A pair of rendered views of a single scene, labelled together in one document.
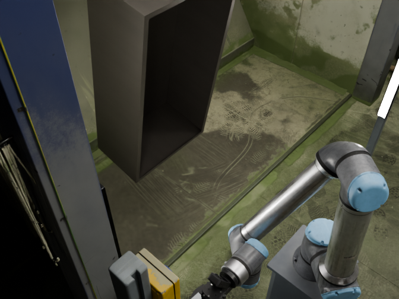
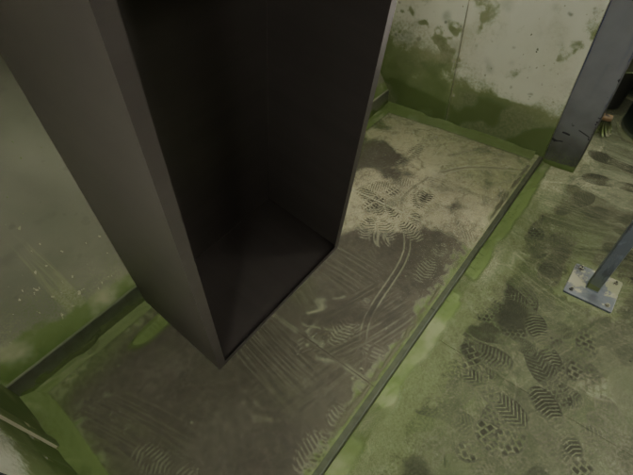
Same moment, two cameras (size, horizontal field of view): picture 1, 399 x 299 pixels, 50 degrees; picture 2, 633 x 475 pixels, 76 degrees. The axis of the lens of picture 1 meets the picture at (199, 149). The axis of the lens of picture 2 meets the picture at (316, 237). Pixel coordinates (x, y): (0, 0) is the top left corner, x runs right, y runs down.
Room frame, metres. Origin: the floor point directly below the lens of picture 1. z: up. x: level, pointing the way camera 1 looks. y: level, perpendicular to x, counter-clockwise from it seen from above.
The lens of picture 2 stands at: (1.11, 0.04, 1.62)
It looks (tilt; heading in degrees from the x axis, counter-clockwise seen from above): 47 degrees down; 0
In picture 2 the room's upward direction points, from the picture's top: 5 degrees counter-clockwise
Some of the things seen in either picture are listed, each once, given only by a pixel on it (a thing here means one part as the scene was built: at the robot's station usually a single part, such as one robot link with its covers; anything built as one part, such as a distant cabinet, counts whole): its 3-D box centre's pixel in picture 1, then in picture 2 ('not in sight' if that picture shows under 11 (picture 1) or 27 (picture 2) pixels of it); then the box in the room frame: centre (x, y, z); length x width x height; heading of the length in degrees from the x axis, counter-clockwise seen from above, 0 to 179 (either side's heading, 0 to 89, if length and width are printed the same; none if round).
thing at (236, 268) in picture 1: (233, 272); not in sight; (0.74, -0.12, 1.07); 0.10 x 0.05 x 0.09; 47
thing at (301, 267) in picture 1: (315, 257); not in sight; (1.03, -0.53, 0.69); 0.19 x 0.19 x 0.10
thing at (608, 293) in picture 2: not in sight; (592, 286); (2.13, -1.19, 0.01); 0.20 x 0.20 x 0.01; 47
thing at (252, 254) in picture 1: (249, 257); not in sight; (0.81, -0.18, 1.07); 0.12 x 0.09 x 0.10; 137
